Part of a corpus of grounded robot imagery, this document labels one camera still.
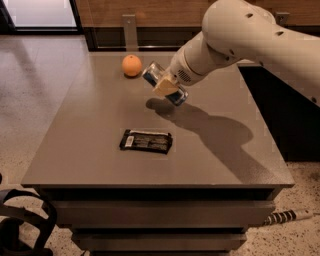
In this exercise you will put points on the metal wall bracket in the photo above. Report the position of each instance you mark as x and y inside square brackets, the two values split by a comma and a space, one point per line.
[130, 32]
[281, 18]

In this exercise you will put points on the left metal wall bracket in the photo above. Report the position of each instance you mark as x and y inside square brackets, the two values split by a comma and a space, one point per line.
[130, 32]

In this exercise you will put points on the black bag with straps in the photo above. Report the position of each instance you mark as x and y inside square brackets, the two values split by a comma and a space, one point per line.
[14, 217]

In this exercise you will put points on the Red Bull can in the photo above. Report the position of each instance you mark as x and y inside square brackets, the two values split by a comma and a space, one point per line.
[154, 72]

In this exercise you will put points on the orange fruit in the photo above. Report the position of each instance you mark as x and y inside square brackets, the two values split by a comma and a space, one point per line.
[131, 65]

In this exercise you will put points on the glass door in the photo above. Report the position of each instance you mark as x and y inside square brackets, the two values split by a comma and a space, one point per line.
[39, 16]

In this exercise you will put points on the right metal wall bracket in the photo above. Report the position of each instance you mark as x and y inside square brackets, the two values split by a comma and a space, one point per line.
[281, 18]

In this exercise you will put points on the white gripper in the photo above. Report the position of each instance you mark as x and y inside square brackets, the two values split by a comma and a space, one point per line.
[179, 71]

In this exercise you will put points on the black snack bar wrapper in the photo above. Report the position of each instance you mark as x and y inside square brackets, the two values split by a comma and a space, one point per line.
[155, 142]

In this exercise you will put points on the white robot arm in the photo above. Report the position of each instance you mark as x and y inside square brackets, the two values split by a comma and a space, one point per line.
[234, 30]

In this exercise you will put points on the grey drawer cabinet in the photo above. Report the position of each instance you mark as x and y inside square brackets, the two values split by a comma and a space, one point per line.
[134, 175]

